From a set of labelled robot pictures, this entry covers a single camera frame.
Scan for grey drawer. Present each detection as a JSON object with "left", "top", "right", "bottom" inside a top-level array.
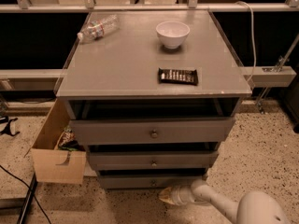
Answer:
[
  {"left": 97, "top": 168, "right": 206, "bottom": 189},
  {"left": 88, "top": 151, "right": 219, "bottom": 170},
  {"left": 69, "top": 118, "right": 235, "bottom": 146}
]

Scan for grey drawer cabinet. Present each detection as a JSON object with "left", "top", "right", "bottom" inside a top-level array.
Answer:
[{"left": 56, "top": 9, "right": 253, "bottom": 179}]

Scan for white bowl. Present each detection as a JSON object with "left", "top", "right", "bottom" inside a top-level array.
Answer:
[{"left": 156, "top": 21, "right": 190, "bottom": 49}]

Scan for black clip on floor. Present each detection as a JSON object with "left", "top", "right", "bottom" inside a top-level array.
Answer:
[{"left": 0, "top": 116, "right": 20, "bottom": 137}]

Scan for snack bag in box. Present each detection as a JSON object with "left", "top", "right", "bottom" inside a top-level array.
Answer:
[{"left": 55, "top": 126, "right": 79, "bottom": 151}]

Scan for clear plastic water bottle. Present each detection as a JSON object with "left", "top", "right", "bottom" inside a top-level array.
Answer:
[{"left": 78, "top": 14, "right": 120, "bottom": 43}]

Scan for black floor cable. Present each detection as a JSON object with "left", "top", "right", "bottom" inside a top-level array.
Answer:
[{"left": 0, "top": 164, "right": 52, "bottom": 224}]

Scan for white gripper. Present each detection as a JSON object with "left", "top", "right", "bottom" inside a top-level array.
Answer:
[{"left": 158, "top": 186, "right": 195, "bottom": 205}]

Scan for dark chocolate bar wrapper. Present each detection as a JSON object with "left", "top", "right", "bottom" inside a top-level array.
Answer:
[{"left": 158, "top": 69, "right": 198, "bottom": 86}]

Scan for cardboard box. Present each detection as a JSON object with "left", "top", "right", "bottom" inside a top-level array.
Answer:
[{"left": 31, "top": 100, "right": 86, "bottom": 184}]

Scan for white cable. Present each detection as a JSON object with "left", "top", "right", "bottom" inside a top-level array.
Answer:
[{"left": 235, "top": 1, "right": 258, "bottom": 83}]

